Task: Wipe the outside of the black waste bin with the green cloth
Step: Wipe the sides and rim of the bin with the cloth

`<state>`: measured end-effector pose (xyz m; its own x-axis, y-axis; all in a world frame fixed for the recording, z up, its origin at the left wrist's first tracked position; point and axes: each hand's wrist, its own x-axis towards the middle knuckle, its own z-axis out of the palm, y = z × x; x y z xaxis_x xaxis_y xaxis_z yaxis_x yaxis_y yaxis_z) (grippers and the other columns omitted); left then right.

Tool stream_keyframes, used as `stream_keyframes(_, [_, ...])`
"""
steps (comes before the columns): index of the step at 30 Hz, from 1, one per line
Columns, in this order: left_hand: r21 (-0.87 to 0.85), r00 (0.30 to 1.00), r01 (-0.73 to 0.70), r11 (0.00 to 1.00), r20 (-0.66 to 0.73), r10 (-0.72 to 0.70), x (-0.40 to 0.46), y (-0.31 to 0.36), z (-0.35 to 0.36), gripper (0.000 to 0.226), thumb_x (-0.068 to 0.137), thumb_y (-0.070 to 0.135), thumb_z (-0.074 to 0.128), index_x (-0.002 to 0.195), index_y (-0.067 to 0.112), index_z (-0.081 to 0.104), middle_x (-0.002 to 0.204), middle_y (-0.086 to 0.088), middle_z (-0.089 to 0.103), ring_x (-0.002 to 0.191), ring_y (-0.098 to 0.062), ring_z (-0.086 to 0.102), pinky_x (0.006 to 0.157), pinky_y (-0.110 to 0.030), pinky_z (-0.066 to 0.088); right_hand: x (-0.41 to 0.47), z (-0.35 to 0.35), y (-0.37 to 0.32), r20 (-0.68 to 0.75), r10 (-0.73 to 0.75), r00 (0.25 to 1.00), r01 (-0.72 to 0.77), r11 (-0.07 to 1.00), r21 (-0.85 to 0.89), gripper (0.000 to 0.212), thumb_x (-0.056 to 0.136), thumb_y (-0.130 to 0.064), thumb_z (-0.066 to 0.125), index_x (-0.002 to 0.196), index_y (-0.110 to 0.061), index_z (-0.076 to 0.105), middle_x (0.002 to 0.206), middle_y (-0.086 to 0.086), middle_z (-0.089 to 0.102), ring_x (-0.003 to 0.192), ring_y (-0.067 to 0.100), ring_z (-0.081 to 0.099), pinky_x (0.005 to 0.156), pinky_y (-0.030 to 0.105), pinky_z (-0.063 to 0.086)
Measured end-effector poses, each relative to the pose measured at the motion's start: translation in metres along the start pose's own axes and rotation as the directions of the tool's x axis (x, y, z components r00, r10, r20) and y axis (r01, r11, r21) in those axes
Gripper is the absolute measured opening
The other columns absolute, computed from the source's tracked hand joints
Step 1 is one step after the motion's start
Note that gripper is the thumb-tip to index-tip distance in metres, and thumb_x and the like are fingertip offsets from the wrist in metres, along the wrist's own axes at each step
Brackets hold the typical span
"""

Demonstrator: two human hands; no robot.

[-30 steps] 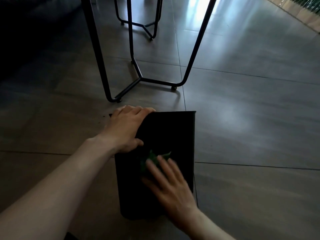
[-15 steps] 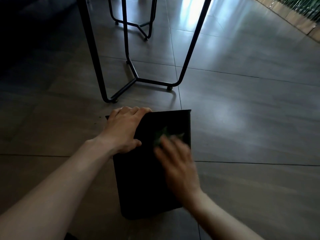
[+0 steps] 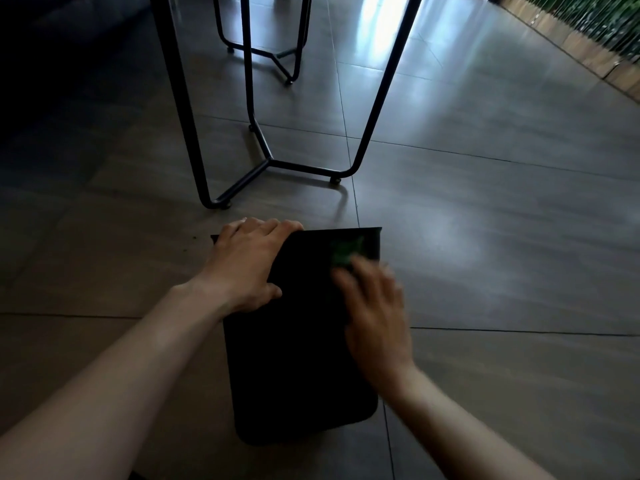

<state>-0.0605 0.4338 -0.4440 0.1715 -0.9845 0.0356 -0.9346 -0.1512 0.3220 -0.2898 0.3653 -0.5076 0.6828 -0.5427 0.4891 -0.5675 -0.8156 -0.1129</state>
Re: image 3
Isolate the black plastic waste bin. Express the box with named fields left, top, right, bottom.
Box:
left=210, top=227, right=383, bottom=446

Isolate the black metal table frame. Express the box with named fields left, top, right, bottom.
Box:
left=148, top=0, right=426, bottom=211
left=212, top=0, right=313, bottom=87

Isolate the person's left forearm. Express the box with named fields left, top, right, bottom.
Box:
left=0, top=278, right=240, bottom=480

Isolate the wooden planter with green plants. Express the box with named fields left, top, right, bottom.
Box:
left=487, top=0, right=640, bottom=103

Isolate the person's left hand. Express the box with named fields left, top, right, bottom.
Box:
left=196, top=217, right=304, bottom=315

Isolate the person's right forearm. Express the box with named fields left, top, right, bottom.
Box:
left=384, top=366, right=557, bottom=480

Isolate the person's right hand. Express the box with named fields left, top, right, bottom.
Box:
left=332, top=255, right=419, bottom=401

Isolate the green cleaning cloth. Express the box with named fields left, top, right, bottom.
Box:
left=331, top=237, right=368, bottom=269

